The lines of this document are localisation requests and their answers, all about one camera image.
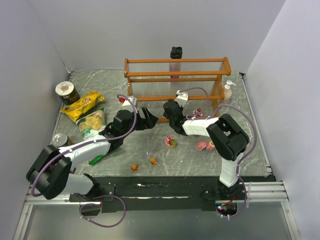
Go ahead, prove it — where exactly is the pink lying bear toy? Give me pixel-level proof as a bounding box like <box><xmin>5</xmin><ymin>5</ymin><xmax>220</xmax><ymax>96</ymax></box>
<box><xmin>195</xmin><ymin>141</ymin><xmax>207</xmax><ymax>151</ymax></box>

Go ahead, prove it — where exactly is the green Chuba chips bag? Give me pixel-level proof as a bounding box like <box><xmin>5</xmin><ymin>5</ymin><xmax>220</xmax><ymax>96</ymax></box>
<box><xmin>75</xmin><ymin>107</ymin><xmax>111</xmax><ymax>166</ymax></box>

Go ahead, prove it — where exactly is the orange bear toy middle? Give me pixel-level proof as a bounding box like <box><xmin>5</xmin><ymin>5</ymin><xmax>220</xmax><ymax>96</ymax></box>
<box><xmin>150</xmin><ymin>157</ymin><xmax>158</xmax><ymax>165</ymax></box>

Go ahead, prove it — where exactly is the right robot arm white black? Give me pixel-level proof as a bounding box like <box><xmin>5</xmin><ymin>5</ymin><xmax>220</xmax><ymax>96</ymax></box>
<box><xmin>163</xmin><ymin>99</ymin><xmax>251</xmax><ymax>198</ymax></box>

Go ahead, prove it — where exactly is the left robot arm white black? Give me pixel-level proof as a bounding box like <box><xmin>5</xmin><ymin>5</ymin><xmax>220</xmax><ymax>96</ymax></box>
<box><xmin>26</xmin><ymin>107</ymin><xmax>158</xmax><ymax>200</ymax></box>

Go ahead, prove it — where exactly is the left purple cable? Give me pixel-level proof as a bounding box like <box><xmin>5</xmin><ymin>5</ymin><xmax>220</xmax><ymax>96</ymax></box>
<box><xmin>30</xmin><ymin>93</ymin><xmax>139</xmax><ymax>197</ymax></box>

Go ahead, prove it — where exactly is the small electronics board with leds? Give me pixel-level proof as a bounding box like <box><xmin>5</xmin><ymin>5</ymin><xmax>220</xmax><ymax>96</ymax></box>
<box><xmin>215</xmin><ymin>201</ymin><xmax>239</xmax><ymax>220</ymax></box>

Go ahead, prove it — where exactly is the dark soda can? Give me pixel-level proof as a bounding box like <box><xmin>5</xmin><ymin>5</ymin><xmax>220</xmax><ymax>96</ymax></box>
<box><xmin>51</xmin><ymin>132</ymin><xmax>74</xmax><ymax>148</ymax></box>

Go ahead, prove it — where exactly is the pink bear yellow hat toy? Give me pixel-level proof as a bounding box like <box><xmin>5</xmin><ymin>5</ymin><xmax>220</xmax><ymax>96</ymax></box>
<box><xmin>205</xmin><ymin>141</ymin><xmax>215</xmax><ymax>151</ymax></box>

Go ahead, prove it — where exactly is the yellow chips bag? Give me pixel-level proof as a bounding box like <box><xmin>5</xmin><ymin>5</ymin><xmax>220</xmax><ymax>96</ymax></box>
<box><xmin>60</xmin><ymin>90</ymin><xmax>105</xmax><ymax>122</ymax></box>

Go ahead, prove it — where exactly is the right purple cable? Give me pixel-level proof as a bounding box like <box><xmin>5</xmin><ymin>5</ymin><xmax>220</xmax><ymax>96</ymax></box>
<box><xmin>183</xmin><ymin>87</ymin><xmax>258</xmax><ymax>218</ymax></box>

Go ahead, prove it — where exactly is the purple cable loop front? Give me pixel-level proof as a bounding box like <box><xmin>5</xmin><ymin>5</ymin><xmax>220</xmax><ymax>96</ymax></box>
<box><xmin>79</xmin><ymin>194</ymin><xmax>128</xmax><ymax>228</ymax></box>

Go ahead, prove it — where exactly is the purple spray can black cap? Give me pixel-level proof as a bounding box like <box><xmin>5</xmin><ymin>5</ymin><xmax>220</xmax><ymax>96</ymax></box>
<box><xmin>169</xmin><ymin>45</ymin><xmax>183</xmax><ymax>80</ymax></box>

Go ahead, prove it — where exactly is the orange bear toy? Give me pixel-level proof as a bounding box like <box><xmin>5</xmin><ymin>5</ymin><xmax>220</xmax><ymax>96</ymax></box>
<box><xmin>150</xmin><ymin>157</ymin><xmax>158</xmax><ymax>165</ymax></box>
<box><xmin>130</xmin><ymin>163</ymin><xmax>139</xmax><ymax>172</ymax></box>

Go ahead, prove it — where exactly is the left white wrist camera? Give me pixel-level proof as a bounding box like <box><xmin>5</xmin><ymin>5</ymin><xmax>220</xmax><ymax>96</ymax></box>
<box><xmin>119</xmin><ymin>96</ymin><xmax>137</xmax><ymax>112</ymax></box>

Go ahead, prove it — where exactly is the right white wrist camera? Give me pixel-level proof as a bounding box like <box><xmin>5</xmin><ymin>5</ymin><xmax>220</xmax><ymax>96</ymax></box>
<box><xmin>174</xmin><ymin>90</ymin><xmax>189</xmax><ymax>108</ymax></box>

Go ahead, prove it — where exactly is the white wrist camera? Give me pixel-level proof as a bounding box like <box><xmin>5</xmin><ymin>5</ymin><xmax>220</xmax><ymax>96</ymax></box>
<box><xmin>119</xmin><ymin>96</ymin><xmax>137</xmax><ymax>112</ymax></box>
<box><xmin>174</xmin><ymin>90</ymin><xmax>189</xmax><ymax>108</ymax></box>

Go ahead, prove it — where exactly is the black paper cup white lid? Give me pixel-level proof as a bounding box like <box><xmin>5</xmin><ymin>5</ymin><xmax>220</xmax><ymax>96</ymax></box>
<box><xmin>55</xmin><ymin>81</ymin><xmax>80</xmax><ymax>105</ymax></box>

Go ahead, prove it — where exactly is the beige lotion pump bottle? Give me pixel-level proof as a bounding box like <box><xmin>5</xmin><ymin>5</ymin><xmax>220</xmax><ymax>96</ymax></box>
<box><xmin>219</xmin><ymin>80</ymin><xmax>236</xmax><ymax>104</ymax></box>

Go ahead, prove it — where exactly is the orange bear toy front left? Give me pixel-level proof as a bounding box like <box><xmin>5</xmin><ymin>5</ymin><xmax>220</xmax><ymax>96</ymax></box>
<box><xmin>130</xmin><ymin>163</ymin><xmax>139</xmax><ymax>172</ymax></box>

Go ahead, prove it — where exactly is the orange wooden shelf rack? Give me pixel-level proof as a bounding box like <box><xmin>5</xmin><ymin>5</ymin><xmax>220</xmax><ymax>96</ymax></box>
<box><xmin>124</xmin><ymin>57</ymin><xmax>232</xmax><ymax>122</ymax></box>

